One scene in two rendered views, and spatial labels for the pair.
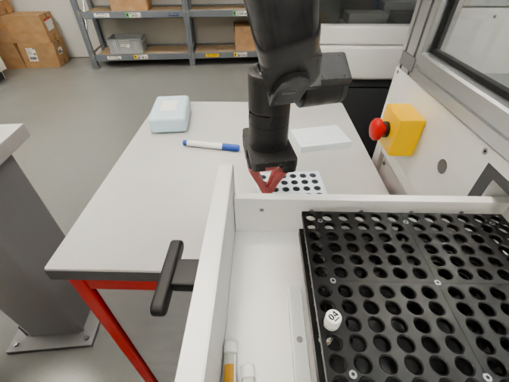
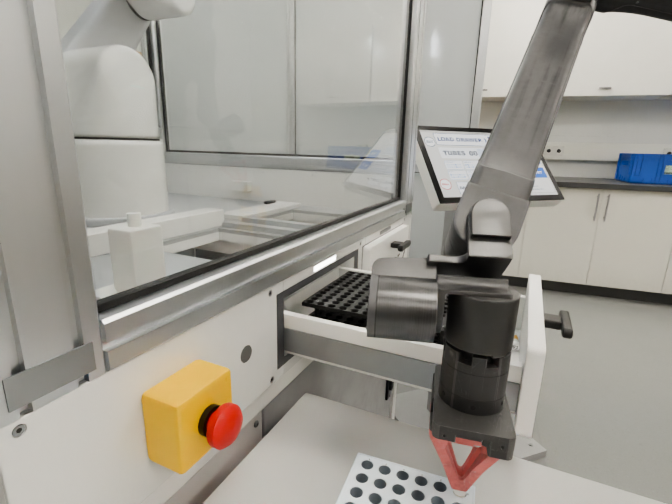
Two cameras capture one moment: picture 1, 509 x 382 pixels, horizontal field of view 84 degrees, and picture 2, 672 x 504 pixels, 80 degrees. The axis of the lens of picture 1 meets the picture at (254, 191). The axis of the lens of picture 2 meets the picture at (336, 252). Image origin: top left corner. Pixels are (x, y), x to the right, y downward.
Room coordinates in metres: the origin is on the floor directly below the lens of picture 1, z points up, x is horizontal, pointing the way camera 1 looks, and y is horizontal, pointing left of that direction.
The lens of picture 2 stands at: (0.72, -0.01, 1.13)
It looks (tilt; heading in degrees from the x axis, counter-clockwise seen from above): 15 degrees down; 204
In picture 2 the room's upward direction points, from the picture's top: 1 degrees clockwise
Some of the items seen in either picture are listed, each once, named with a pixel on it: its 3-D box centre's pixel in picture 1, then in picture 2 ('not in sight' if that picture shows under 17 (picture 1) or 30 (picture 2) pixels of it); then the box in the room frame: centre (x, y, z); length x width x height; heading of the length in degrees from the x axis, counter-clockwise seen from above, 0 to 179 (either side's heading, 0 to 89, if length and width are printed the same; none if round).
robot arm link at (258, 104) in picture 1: (273, 89); (473, 315); (0.37, -0.03, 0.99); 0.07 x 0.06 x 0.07; 105
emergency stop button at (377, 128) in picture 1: (379, 129); (220, 423); (0.47, -0.23, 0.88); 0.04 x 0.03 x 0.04; 179
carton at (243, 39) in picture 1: (250, 36); not in sight; (4.05, 0.05, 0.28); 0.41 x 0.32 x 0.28; 95
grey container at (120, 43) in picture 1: (128, 43); not in sight; (3.91, 1.58, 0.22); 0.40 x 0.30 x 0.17; 95
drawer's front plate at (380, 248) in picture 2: not in sight; (387, 256); (-0.18, -0.26, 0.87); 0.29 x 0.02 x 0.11; 179
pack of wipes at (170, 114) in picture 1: (170, 113); not in sight; (0.73, 0.23, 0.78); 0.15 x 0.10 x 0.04; 6
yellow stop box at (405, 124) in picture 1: (397, 129); (193, 413); (0.47, -0.26, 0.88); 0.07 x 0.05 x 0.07; 179
